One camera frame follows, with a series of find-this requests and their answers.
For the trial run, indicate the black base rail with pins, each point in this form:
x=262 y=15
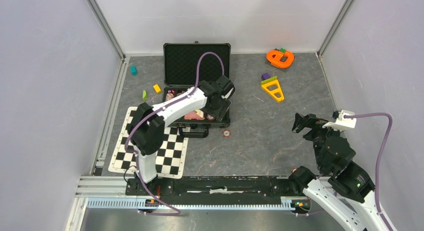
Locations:
x=225 y=192

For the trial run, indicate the teal toy block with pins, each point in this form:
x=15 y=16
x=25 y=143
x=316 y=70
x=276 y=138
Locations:
x=133 y=70

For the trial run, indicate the red playing card deck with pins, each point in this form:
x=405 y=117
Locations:
x=195 y=115

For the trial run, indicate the black white chessboard mat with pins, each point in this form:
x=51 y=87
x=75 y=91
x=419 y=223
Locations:
x=170 y=158

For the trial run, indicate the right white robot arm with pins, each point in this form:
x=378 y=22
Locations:
x=354 y=200

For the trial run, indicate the yellow toy block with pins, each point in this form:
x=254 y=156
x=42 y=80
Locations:
x=157 y=88

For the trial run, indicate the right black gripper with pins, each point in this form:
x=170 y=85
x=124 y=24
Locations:
x=310 y=120

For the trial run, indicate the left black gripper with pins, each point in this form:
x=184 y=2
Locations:
x=219 y=114

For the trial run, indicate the purple toy block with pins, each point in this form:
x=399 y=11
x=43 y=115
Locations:
x=265 y=76

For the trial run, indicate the black poker carrying case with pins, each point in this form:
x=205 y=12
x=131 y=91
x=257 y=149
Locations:
x=180 y=71

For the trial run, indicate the yellow triangle toy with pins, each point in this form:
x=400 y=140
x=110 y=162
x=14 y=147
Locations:
x=273 y=88

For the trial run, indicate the orange toy track piece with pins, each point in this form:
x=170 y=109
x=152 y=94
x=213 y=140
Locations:
x=280 y=58

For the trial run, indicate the pink brown chip roll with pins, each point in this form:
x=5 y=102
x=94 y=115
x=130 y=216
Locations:
x=169 y=96

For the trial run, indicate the green half-round block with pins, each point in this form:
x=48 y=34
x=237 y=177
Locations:
x=144 y=95

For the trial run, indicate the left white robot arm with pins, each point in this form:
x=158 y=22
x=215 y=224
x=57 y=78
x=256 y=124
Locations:
x=147 y=127

